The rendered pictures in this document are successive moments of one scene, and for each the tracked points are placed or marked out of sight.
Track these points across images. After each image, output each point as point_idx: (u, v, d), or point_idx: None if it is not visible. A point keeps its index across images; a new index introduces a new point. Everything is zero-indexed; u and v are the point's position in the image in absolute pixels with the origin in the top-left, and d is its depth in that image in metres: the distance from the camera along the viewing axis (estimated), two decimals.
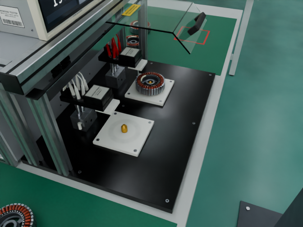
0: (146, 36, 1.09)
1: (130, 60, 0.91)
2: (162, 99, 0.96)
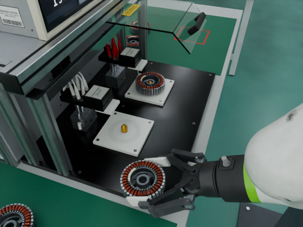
0: (146, 36, 1.09)
1: (130, 60, 0.92)
2: (162, 99, 0.96)
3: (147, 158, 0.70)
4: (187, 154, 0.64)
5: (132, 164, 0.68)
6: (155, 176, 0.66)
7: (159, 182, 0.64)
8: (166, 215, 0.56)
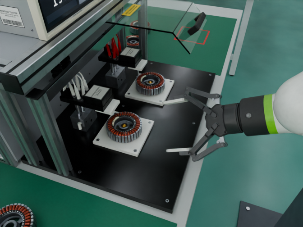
0: (146, 36, 1.09)
1: (130, 60, 0.92)
2: (162, 99, 0.96)
3: None
4: None
5: (116, 113, 0.85)
6: (134, 122, 0.83)
7: (136, 126, 0.81)
8: (195, 89, 0.70)
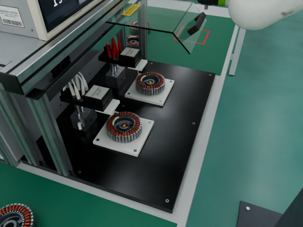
0: (146, 36, 1.09)
1: (130, 60, 0.92)
2: (162, 99, 0.96)
3: None
4: None
5: (116, 113, 0.85)
6: (134, 122, 0.83)
7: (136, 126, 0.81)
8: None
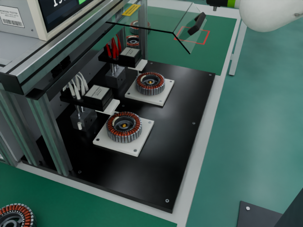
0: (146, 36, 1.09)
1: (130, 60, 0.92)
2: (162, 99, 0.96)
3: None
4: None
5: (116, 113, 0.85)
6: (134, 122, 0.83)
7: (136, 126, 0.81)
8: None
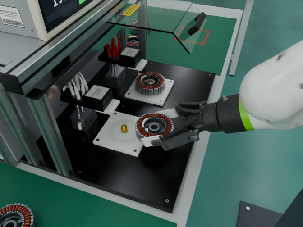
0: (146, 36, 1.09)
1: (130, 60, 0.92)
2: (162, 99, 0.96)
3: (148, 146, 0.74)
4: (183, 142, 0.67)
5: (145, 115, 0.79)
6: (165, 124, 0.77)
7: (168, 128, 0.75)
8: (187, 102, 0.77)
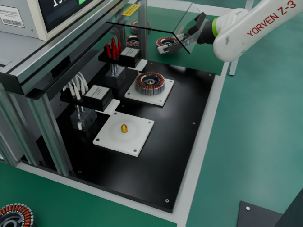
0: (146, 36, 1.09)
1: (130, 60, 0.92)
2: (162, 99, 0.96)
3: (162, 53, 1.20)
4: (181, 47, 1.12)
5: (164, 37, 1.26)
6: (175, 43, 1.22)
7: None
8: None
